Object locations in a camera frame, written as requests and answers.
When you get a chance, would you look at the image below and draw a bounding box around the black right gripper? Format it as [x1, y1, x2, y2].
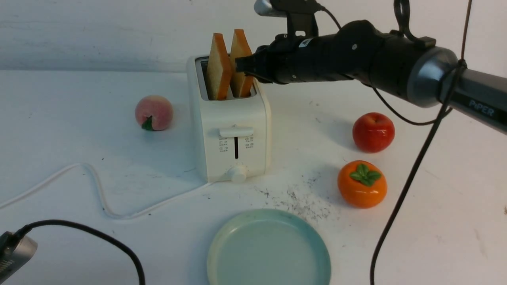
[235, 34, 357, 84]

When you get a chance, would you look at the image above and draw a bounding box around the toast slice slot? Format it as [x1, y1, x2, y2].
[205, 34, 233, 101]
[230, 29, 254, 98]

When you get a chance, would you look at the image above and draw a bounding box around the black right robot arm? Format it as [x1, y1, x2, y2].
[235, 20, 458, 108]

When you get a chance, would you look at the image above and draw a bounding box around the white toaster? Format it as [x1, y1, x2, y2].
[186, 55, 272, 184]

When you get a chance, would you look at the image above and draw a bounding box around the pink peach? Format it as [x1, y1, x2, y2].
[135, 95, 174, 131]

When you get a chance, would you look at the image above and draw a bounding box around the red apple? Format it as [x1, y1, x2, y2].
[353, 112, 395, 153]

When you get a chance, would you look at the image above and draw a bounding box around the orange persimmon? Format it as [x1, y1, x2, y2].
[337, 160, 388, 209]

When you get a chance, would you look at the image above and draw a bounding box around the light green plate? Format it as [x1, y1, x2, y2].
[206, 209, 332, 285]

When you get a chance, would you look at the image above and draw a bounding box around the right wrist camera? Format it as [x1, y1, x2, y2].
[253, 0, 322, 38]

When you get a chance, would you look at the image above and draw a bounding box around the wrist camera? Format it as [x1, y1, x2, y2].
[0, 231, 38, 284]
[253, 0, 322, 38]

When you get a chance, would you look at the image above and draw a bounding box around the white toaster power cable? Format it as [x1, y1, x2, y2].
[0, 163, 214, 220]

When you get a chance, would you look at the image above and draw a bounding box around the black right camera cable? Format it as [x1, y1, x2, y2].
[317, 0, 474, 285]

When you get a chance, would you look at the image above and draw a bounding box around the black camera cable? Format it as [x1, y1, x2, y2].
[317, 0, 474, 285]
[14, 220, 146, 285]

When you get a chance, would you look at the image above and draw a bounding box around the black left camera cable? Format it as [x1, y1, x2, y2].
[14, 220, 146, 285]

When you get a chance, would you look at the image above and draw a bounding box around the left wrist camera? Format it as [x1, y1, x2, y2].
[0, 231, 38, 284]

